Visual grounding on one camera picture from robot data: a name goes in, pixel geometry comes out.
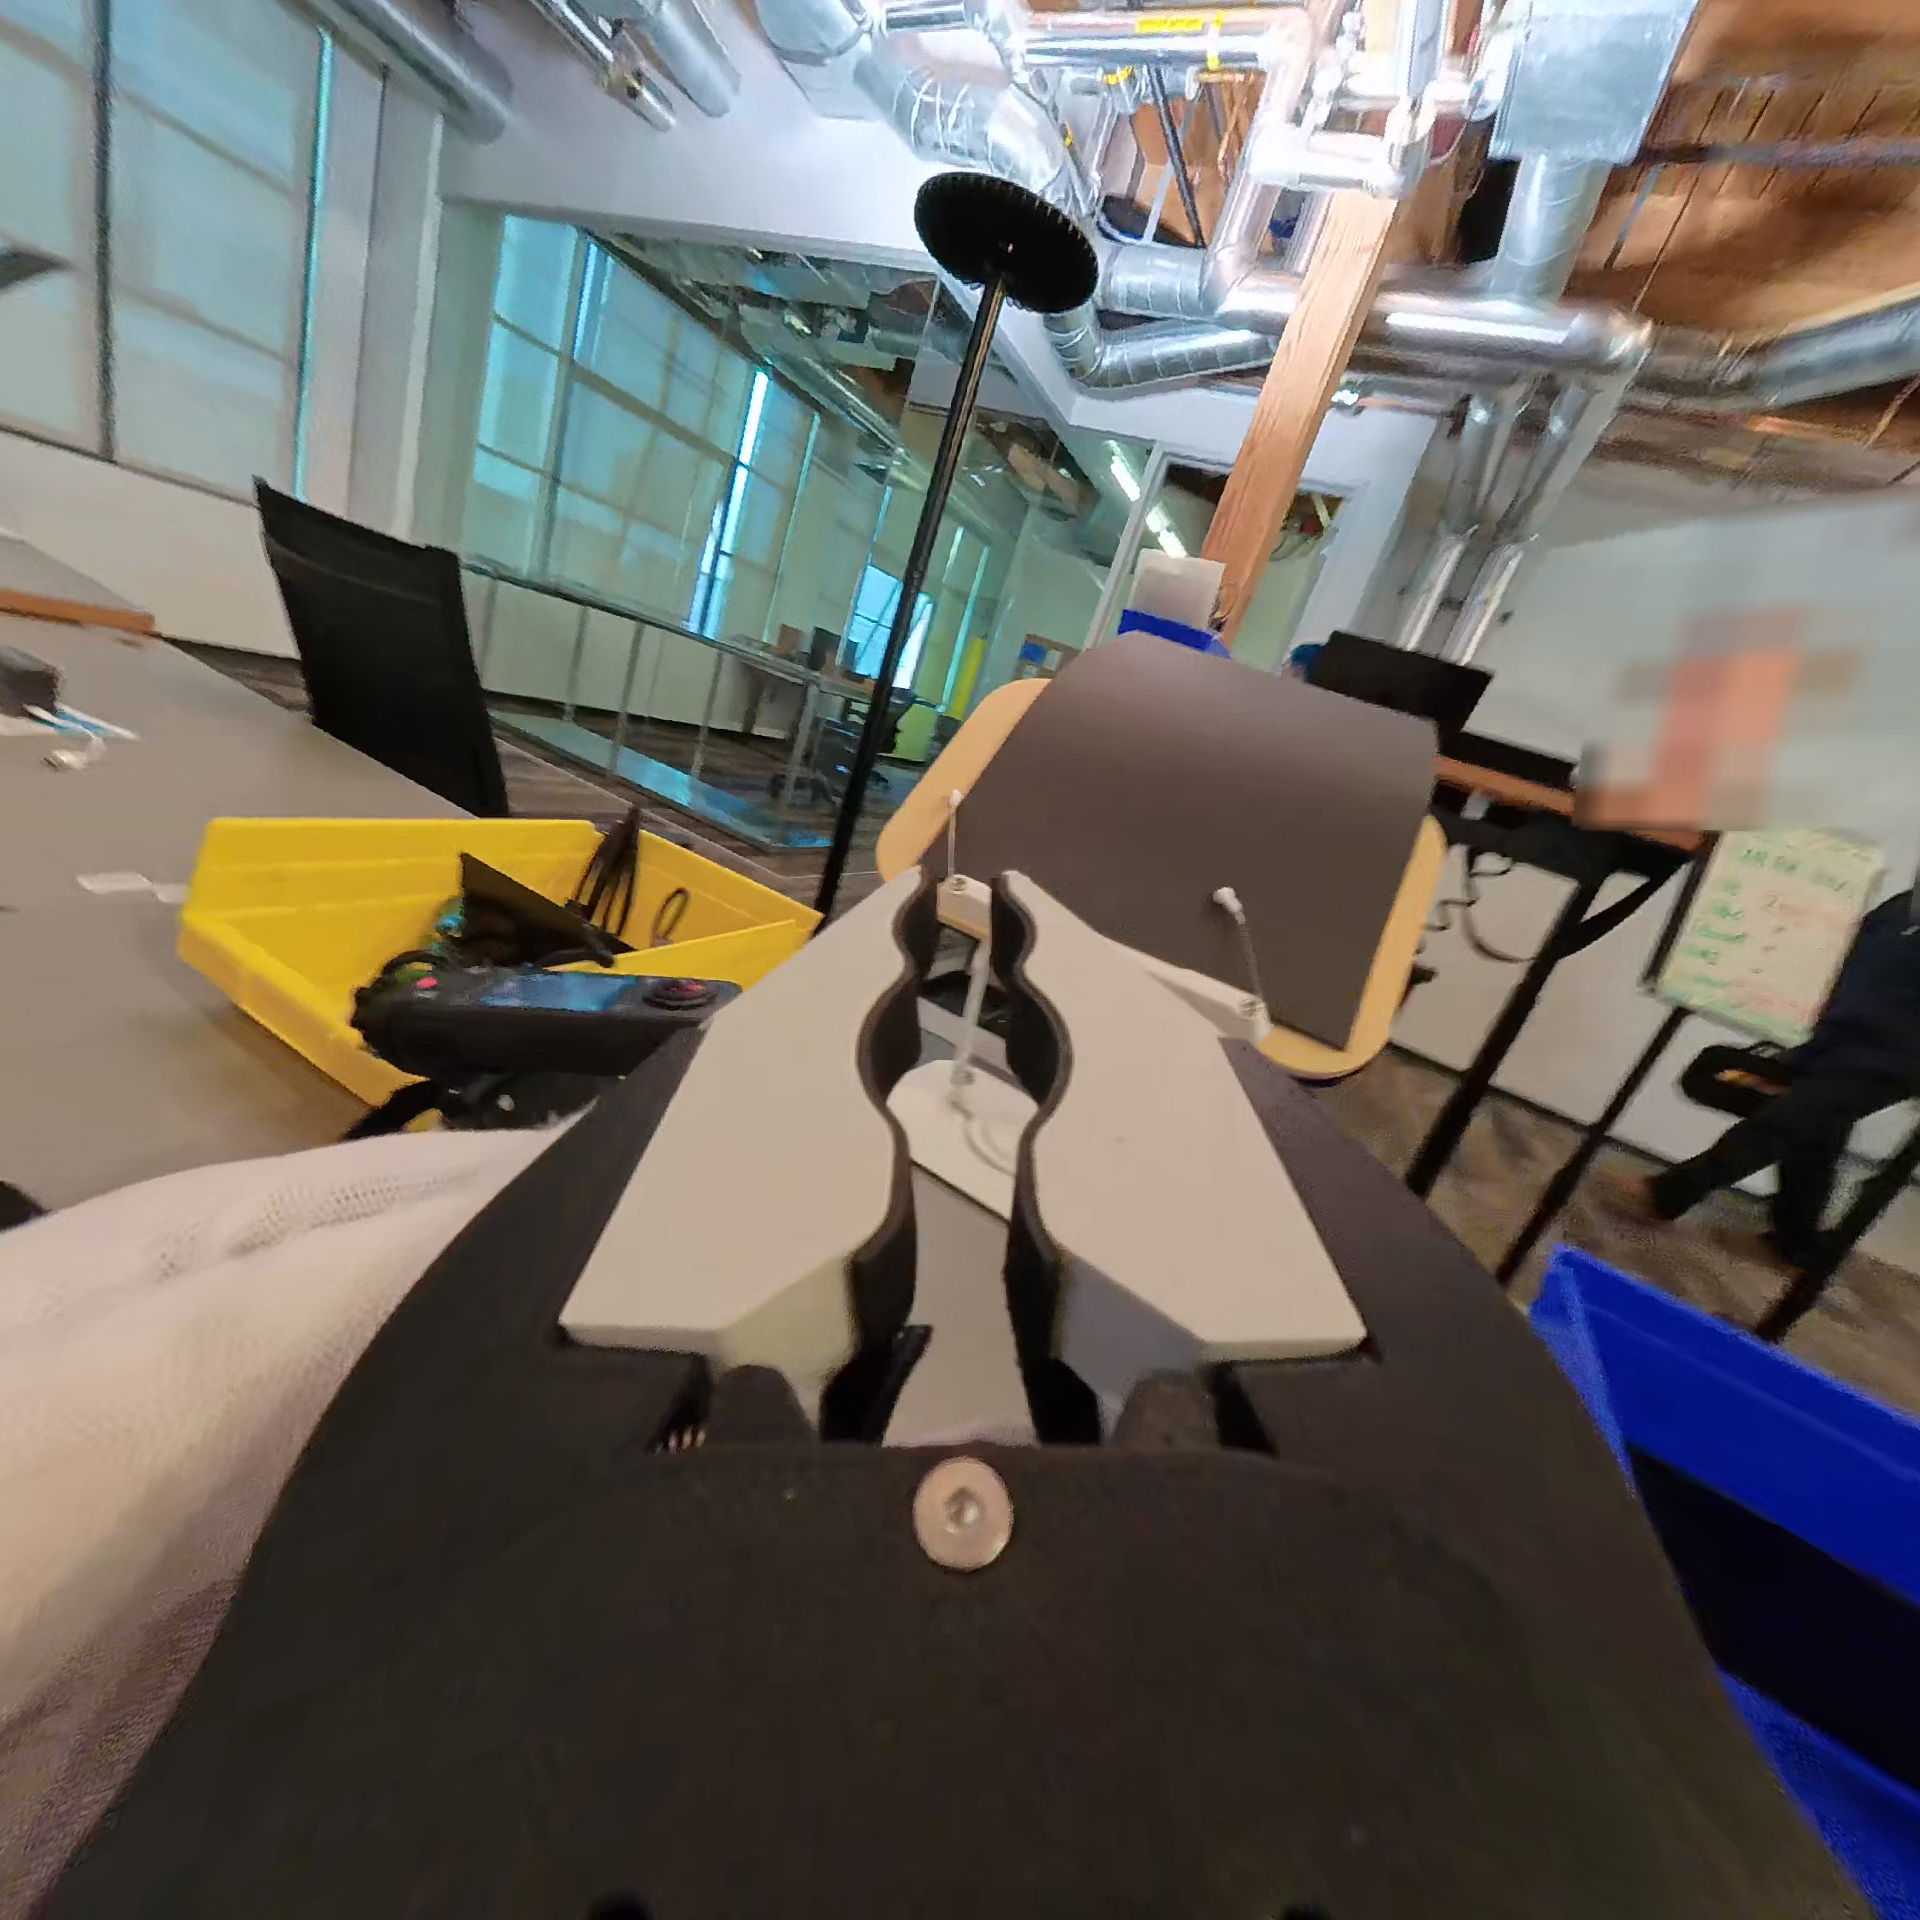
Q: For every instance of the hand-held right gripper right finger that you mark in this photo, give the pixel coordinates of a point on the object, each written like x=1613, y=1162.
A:
x=1171, y=1173

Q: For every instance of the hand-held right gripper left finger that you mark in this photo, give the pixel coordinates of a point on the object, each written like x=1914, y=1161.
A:
x=748, y=1140

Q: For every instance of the yellow plastic bin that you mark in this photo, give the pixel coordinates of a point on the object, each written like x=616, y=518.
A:
x=302, y=901

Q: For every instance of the blue plastic bin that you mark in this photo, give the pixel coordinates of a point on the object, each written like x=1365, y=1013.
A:
x=1730, y=1378

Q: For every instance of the person's left hand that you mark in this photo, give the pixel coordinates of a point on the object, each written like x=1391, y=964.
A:
x=179, y=1351

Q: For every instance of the black bin divider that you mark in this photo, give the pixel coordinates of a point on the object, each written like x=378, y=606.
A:
x=509, y=906

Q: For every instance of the black office chair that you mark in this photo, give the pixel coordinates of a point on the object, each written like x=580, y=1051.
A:
x=395, y=641

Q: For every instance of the black monitor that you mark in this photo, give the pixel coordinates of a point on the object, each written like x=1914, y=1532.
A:
x=1391, y=687

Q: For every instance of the white and blue container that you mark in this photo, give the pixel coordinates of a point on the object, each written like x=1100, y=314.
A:
x=1180, y=588

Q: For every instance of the whiteboard on easel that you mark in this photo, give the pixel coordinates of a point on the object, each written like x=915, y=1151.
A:
x=1772, y=928

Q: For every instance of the black floor lamp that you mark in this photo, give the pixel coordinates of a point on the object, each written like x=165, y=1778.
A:
x=1006, y=243

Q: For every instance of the silver ceiling ducts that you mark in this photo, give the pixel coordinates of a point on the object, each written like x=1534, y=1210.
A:
x=1591, y=76

